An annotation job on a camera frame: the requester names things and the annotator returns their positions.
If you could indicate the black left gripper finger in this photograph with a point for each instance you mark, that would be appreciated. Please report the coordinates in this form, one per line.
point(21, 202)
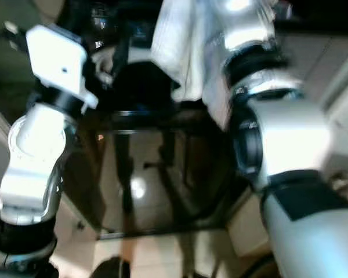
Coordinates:
point(119, 52)

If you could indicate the white cloth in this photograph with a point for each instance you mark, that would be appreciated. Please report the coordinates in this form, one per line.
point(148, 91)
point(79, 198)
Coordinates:
point(185, 46)

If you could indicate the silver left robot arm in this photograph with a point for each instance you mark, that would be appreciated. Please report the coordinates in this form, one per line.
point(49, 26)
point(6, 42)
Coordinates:
point(32, 174)

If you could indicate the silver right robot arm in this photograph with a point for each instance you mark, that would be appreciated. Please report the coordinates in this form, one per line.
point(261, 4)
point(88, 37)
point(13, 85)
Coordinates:
point(290, 133)

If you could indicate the black top-load washing machine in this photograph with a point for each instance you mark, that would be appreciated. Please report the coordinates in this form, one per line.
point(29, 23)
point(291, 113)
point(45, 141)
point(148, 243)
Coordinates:
point(139, 185)

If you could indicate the black left robot foot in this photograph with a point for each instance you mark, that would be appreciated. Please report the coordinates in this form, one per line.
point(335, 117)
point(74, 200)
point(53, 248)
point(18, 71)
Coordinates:
point(110, 269)

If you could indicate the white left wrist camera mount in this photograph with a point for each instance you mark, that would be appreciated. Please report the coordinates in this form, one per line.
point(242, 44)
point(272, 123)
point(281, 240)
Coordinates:
point(58, 61)

